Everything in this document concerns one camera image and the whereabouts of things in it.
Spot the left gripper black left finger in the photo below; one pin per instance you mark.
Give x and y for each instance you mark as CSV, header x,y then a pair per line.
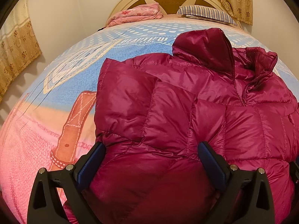
x,y
44,203

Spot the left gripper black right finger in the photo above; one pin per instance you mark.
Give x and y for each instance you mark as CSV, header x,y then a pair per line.
x,y
244,196

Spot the magenta quilted down jacket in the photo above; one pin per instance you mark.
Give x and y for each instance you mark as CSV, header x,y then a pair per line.
x,y
151,111

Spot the blue and pink bedspread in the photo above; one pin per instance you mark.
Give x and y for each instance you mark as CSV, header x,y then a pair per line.
x,y
38,133

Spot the striped grey pillow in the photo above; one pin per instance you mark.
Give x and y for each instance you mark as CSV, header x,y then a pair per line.
x,y
206,13

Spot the folded pink blanket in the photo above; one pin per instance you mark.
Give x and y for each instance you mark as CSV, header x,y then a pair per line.
x,y
136,14

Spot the beige side wall curtain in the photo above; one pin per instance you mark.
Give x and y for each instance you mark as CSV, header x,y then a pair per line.
x,y
19,46

